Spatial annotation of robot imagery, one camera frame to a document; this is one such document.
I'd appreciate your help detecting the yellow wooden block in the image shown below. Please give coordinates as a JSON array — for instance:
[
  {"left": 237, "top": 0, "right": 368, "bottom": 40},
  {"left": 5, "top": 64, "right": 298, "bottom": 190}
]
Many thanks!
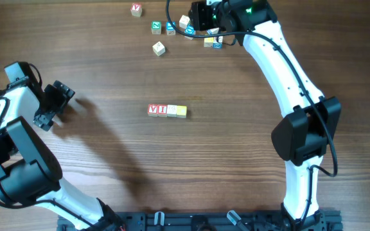
[
  {"left": 176, "top": 105, "right": 188, "bottom": 118},
  {"left": 204, "top": 37, "right": 214, "bottom": 47}
]

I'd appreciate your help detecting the block with blue side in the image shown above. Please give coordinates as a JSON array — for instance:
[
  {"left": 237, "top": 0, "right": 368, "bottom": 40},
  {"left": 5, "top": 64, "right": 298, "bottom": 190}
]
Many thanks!
[{"left": 213, "top": 36, "right": 223, "bottom": 49}]

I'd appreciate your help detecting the yellow wooden block front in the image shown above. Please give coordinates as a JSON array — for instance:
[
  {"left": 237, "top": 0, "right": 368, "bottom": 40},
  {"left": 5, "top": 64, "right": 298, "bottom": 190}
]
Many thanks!
[{"left": 176, "top": 105, "right": 188, "bottom": 118}]

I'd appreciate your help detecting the plain wooden block lowest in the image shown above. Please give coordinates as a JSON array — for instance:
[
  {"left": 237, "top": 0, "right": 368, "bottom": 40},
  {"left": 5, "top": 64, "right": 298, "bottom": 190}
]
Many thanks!
[{"left": 166, "top": 105, "right": 177, "bottom": 117}]

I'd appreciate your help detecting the red A wooden block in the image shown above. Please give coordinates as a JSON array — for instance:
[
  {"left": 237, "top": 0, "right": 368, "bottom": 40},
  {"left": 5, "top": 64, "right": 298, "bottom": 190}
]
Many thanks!
[{"left": 147, "top": 104, "right": 158, "bottom": 117}]

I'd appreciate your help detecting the red I wooden block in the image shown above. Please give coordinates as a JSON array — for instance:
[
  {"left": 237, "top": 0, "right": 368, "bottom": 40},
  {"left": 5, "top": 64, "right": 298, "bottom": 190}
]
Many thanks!
[{"left": 157, "top": 105, "right": 168, "bottom": 117}]

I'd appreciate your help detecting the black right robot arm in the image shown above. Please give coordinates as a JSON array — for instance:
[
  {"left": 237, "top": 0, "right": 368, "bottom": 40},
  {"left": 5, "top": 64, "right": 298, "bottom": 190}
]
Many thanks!
[{"left": 188, "top": 1, "right": 341, "bottom": 225}]

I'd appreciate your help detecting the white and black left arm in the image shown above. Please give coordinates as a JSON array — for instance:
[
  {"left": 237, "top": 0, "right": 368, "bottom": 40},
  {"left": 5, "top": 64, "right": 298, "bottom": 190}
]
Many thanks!
[{"left": 0, "top": 62, "right": 125, "bottom": 230}]

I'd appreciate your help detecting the plain picture wooden block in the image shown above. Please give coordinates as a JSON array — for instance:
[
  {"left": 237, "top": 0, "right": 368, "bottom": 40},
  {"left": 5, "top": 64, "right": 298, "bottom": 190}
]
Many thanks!
[{"left": 206, "top": 28, "right": 220, "bottom": 35}]

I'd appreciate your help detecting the blue D wooden block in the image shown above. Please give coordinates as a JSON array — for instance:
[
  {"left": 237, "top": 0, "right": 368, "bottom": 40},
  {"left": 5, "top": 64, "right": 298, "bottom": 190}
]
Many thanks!
[{"left": 184, "top": 25, "right": 196, "bottom": 40}]

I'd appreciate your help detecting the plain leaf wooden block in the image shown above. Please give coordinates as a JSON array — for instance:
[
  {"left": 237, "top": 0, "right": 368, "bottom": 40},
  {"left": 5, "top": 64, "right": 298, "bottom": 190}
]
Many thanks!
[{"left": 179, "top": 15, "right": 190, "bottom": 29}]

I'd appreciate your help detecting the blue letter wooden block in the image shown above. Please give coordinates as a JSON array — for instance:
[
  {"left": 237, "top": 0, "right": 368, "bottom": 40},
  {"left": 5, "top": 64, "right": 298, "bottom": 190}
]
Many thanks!
[{"left": 166, "top": 22, "right": 176, "bottom": 35}]

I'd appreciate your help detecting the green Z wooden block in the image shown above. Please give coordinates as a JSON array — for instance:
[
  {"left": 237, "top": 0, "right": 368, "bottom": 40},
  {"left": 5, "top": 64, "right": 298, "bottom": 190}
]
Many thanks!
[{"left": 151, "top": 21, "right": 162, "bottom": 35}]

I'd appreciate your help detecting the violin picture wooden block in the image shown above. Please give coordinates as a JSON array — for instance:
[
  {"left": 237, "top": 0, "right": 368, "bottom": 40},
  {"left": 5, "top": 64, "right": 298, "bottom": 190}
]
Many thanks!
[{"left": 152, "top": 41, "right": 166, "bottom": 56}]

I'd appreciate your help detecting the red Y wooden block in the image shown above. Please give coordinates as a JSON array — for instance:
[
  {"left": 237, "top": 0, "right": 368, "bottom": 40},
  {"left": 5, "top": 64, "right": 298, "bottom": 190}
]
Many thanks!
[{"left": 130, "top": 3, "right": 143, "bottom": 17}]

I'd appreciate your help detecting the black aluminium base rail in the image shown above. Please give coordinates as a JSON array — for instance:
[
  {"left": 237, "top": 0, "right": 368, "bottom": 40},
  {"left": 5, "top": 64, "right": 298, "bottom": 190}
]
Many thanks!
[{"left": 56, "top": 210, "right": 344, "bottom": 231}]

